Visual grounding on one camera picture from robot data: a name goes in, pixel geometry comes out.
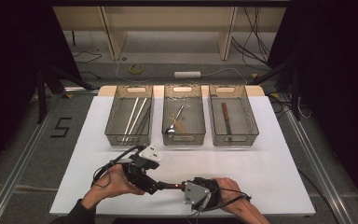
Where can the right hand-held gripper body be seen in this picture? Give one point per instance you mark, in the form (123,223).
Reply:
(195,193)

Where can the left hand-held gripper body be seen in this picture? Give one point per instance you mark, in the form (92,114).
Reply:
(140,165)

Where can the white chopstick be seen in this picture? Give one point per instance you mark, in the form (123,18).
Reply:
(137,116)
(130,121)

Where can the metal spoon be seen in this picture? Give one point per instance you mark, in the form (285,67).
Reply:
(169,130)

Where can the smoky clear plastic bin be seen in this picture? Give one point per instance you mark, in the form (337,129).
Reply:
(242,115)
(195,112)
(118,118)

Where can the person's left hand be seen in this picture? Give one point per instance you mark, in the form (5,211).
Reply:
(115,186)

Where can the person's right hand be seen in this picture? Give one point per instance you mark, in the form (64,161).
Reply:
(233,199)

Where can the yellow tape roll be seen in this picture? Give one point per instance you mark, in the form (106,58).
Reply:
(136,69)

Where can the yellow floor tape piece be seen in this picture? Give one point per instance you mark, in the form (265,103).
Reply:
(254,75)
(274,95)
(68,96)

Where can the white power strip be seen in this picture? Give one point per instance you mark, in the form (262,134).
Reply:
(187,74)

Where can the black stand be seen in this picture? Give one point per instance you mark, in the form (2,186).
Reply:
(296,93)
(41,93)

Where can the light wooden desk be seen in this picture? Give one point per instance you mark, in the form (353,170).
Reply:
(167,17)

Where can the black curtain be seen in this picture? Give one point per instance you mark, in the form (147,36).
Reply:
(338,77)
(12,62)

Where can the aluminium floor rail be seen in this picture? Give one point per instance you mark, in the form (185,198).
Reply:
(32,146)
(313,155)

